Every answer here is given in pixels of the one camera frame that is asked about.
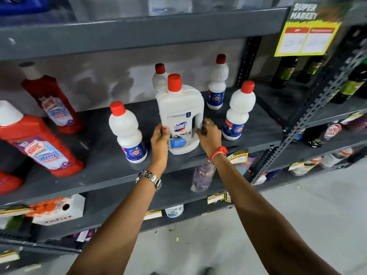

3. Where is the person's right hand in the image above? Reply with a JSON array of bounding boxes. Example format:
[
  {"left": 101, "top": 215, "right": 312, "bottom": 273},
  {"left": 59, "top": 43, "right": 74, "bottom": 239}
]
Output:
[{"left": 196, "top": 118, "right": 223, "bottom": 158}]

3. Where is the person's left hand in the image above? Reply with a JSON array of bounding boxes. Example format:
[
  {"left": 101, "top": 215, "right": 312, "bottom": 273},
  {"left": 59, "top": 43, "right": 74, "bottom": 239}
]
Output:
[{"left": 150, "top": 124, "right": 170, "bottom": 169}]

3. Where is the large white cleaner bottle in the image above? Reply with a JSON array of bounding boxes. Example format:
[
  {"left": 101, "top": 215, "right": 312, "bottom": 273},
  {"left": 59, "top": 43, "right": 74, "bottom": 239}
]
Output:
[{"left": 155, "top": 74, "right": 205, "bottom": 155}]

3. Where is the person's right forearm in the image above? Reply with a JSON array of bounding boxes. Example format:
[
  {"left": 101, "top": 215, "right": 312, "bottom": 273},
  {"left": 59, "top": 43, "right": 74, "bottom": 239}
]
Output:
[{"left": 212, "top": 153, "right": 342, "bottom": 275}]

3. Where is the person's left forearm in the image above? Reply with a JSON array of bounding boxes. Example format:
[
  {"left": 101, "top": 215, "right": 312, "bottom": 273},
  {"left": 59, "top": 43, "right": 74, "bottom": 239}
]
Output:
[{"left": 67, "top": 165, "right": 168, "bottom": 275}]

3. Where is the red wristband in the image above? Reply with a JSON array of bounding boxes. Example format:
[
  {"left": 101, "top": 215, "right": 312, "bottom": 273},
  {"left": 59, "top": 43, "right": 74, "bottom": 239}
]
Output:
[{"left": 209, "top": 146, "right": 228, "bottom": 163}]

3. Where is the small white red-capped bottle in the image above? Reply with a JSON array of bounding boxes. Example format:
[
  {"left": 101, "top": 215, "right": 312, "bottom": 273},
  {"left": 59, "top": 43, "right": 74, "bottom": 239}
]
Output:
[
  {"left": 109, "top": 101, "right": 148, "bottom": 164},
  {"left": 222, "top": 80, "right": 256, "bottom": 141},
  {"left": 152, "top": 63, "right": 170, "bottom": 94},
  {"left": 207, "top": 54, "right": 229, "bottom": 110}
]

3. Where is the silver wristwatch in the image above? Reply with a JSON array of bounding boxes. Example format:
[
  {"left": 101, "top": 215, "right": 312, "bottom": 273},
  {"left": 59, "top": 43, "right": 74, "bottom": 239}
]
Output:
[{"left": 136, "top": 170, "right": 162, "bottom": 192}]

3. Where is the white plastic jar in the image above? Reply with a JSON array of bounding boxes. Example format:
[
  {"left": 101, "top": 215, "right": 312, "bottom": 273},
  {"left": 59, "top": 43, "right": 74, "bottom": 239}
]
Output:
[{"left": 165, "top": 204, "right": 184, "bottom": 218}]

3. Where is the dark bottle green label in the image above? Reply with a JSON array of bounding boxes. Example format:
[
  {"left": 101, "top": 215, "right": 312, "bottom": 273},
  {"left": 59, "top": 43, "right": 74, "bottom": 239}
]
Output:
[
  {"left": 330, "top": 58, "right": 367, "bottom": 105},
  {"left": 296, "top": 55, "right": 327, "bottom": 84},
  {"left": 270, "top": 57, "right": 299, "bottom": 90}
]

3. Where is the grey metal shelf rack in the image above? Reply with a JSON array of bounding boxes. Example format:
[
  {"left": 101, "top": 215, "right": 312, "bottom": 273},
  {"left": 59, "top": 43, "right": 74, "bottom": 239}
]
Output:
[{"left": 0, "top": 7, "right": 290, "bottom": 265}]

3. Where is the black bottle red white label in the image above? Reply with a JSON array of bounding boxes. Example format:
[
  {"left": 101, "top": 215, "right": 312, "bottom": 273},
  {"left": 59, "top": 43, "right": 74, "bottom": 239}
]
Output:
[{"left": 304, "top": 123, "right": 342, "bottom": 148}]

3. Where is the white box of orange items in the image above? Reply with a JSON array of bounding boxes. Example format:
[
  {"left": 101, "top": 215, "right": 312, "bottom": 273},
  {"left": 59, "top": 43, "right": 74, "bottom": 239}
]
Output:
[{"left": 25, "top": 194, "right": 86, "bottom": 226}]

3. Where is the white bottle orange cap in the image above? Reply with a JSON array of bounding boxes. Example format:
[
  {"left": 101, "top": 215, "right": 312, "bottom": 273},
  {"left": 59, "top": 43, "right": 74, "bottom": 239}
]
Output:
[{"left": 320, "top": 148, "right": 354, "bottom": 168}]

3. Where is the yellow and black shelf sign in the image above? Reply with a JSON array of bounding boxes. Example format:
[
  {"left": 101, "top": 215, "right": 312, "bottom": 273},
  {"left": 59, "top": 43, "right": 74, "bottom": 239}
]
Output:
[{"left": 274, "top": 2, "right": 344, "bottom": 57}]

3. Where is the blue package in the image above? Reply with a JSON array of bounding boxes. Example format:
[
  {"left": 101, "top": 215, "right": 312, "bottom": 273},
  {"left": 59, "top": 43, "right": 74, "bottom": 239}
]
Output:
[{"left": 0, "top": 0, "right": 50, "bottom": 16}]

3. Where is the grey slotted-post shelf rack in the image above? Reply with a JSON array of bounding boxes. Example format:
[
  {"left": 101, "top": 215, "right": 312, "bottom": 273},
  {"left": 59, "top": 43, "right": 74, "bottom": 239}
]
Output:
[{"left": 249, "top": 14, "right": 367, "bottom": 186}]

